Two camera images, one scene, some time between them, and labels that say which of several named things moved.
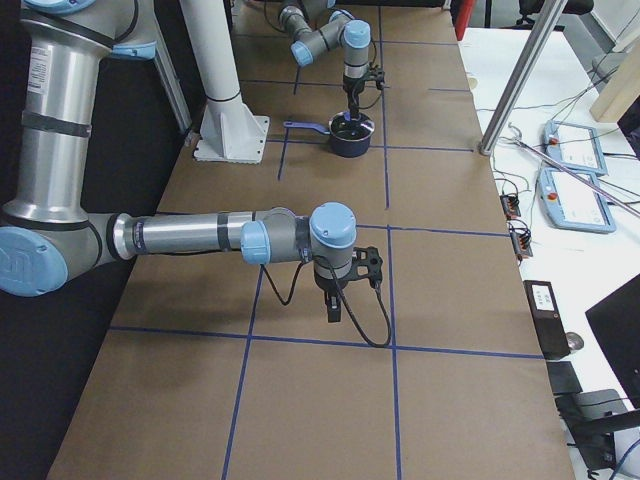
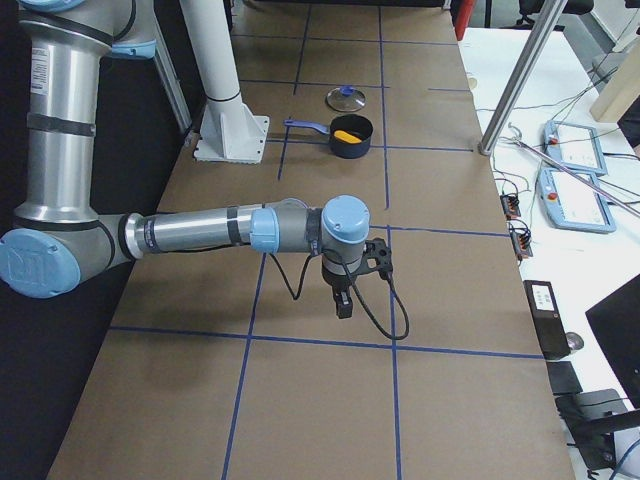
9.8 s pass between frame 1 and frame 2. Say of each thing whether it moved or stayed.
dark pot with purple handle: stayed
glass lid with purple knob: moved
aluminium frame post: stayed
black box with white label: stayed
